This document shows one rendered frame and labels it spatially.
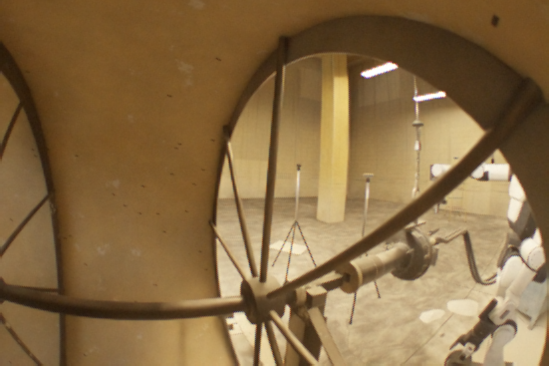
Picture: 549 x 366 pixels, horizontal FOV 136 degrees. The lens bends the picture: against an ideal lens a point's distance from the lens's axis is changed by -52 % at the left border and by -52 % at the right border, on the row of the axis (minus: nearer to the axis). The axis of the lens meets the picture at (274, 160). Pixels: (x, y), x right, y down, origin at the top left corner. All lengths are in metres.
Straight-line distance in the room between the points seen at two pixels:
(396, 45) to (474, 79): 0.14
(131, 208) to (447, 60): 1.41
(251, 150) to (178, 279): 8.05
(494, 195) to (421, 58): 8.50
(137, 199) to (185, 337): 0.84
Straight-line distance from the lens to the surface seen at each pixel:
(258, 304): 0.68
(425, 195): 0.29
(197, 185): 1.33
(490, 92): 0.30
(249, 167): 9.16
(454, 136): 9.24
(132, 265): 1.49
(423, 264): 1.21
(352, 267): 0.92
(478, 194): 8.90
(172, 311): 0.69
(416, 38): 0.37
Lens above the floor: 1.34
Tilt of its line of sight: 1 degrees up
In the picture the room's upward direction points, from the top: 3 degrees clockwise
